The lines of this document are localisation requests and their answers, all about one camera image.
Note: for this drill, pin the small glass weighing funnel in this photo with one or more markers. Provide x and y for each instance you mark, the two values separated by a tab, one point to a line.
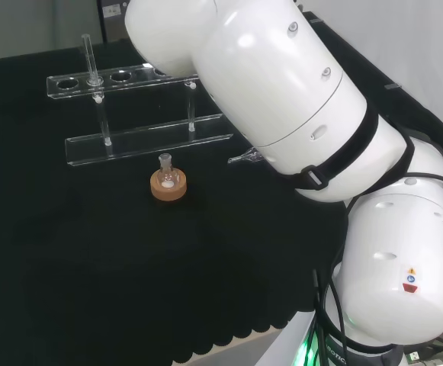
244	157

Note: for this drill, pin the clear acrylic funnel stand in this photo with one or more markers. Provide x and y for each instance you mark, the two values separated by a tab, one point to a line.
148	143

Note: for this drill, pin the small round-bottom glass flask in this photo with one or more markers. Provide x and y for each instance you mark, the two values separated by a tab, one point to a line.
164	160

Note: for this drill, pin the black bench cloth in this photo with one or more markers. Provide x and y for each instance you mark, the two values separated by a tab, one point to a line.
91	267

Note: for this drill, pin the clear cloth clip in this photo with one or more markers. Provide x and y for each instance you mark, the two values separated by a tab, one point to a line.
392	87

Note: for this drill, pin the black box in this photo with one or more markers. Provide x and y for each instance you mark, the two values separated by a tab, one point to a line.
110	19

